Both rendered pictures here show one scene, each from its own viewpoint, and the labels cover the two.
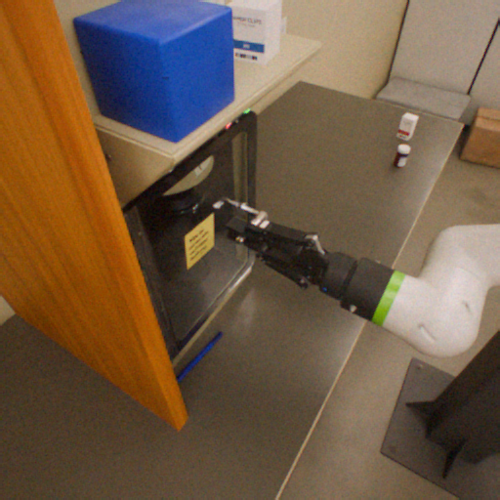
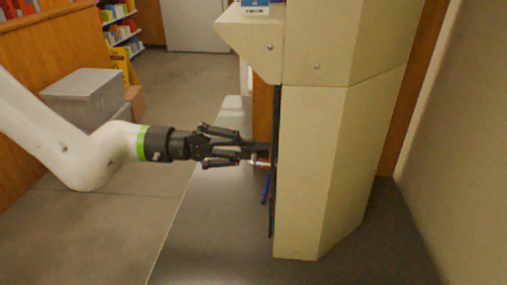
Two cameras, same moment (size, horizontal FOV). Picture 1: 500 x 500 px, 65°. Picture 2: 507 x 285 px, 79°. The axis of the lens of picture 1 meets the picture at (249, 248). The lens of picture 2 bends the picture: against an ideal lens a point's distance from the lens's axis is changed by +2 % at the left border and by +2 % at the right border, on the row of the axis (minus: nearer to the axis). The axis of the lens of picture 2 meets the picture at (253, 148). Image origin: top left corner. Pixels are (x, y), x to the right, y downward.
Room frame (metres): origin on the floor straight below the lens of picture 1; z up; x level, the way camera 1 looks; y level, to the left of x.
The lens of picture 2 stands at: (1.05, -0.27, 1.61)
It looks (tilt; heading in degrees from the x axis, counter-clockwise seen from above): 34 degrees down; 153
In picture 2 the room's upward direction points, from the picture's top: straight up
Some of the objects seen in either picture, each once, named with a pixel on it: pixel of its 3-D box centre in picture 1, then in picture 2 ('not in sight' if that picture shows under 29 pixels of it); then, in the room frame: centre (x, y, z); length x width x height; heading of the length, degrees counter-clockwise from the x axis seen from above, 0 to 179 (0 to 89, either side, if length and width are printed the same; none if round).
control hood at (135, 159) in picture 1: (224, 114); (256, 32); (0.46, 0.03, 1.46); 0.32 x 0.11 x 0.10; 148
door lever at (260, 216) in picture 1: (245, 224); (260, 154); (0.53, 0.01, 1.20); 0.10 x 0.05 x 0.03; 147
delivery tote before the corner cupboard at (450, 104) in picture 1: (417, 115); not in sight; (2.82, -1.31, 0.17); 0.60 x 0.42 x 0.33; 56
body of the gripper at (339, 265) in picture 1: (323, 269); (192, 145); (0.42, -0.13, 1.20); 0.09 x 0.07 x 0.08; 58
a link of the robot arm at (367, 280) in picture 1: (366, 286); (162, 144); (0.39, -0.19, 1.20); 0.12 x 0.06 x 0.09; 148
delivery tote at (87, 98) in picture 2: not in sight; (89, 97); (-1.80, -0.45, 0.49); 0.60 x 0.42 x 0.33; 148
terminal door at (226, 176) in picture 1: (209, 244); (274, 142); (0.49, 0.07, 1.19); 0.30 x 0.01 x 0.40; 147
